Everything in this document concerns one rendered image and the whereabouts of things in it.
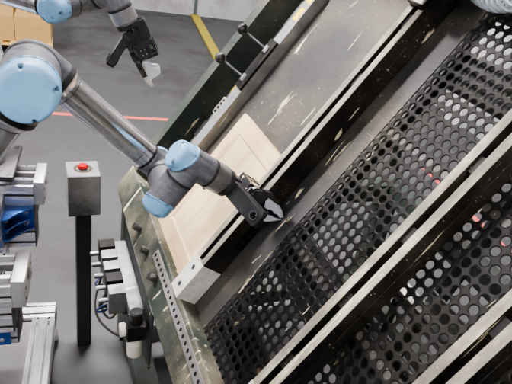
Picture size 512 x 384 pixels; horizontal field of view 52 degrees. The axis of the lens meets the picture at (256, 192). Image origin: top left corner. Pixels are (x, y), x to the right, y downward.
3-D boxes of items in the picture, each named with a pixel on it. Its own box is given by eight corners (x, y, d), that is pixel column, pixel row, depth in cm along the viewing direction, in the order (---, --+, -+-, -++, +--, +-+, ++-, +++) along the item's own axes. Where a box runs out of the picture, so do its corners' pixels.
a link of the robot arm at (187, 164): (158, 158, 124) (180, 131, 122) (193, 178, 130) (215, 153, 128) (164, 175, 118) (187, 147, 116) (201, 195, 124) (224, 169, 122)
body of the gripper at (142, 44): (160, 57, 159) (142, 19, 152) (133, 67, 159) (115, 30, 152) (158, 49, 166) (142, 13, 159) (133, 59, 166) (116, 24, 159)
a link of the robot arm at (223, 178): (224, 168, 122) (203, 194, 124) (238, 177, 125) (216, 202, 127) (215, 154, 128) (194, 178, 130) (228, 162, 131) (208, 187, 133)
